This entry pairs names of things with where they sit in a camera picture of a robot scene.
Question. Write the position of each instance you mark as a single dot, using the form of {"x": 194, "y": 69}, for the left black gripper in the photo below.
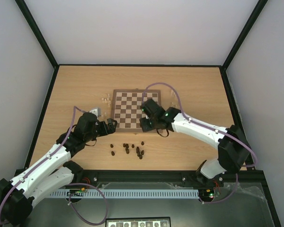
{"x": 112, "y": 128}

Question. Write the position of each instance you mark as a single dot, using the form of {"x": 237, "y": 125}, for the circuit board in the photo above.
{"x": 211, "y": 193}
{"x": 78, "y": 190}

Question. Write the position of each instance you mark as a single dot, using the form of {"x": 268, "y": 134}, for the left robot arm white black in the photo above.
{"x": 54, "y": 170}

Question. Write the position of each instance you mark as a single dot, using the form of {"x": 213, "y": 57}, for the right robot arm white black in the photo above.
{"x": 231, "y": 143}

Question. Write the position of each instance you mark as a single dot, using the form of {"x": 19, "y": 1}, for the wooden chess board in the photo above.
{"x": 125, "y": 108}

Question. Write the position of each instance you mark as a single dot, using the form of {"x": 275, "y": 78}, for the black aluminium frame rail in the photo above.
{"x": 180, "y": 178}

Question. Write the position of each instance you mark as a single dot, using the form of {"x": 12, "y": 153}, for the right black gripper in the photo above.
{"x": 148, "y": 121}

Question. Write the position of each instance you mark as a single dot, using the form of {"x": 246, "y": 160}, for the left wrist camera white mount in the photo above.
{"x": 96, "y": 111}

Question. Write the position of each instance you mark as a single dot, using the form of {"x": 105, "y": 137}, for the left circuit board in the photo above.
{"x": 78, "y": 190}

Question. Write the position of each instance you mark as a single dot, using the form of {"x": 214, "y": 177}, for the right circuit board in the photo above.
{"x": 211, "y": 193}

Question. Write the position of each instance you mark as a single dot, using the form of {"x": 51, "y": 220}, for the grey slotted cable duct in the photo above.
{"x": 126, "y": 194}

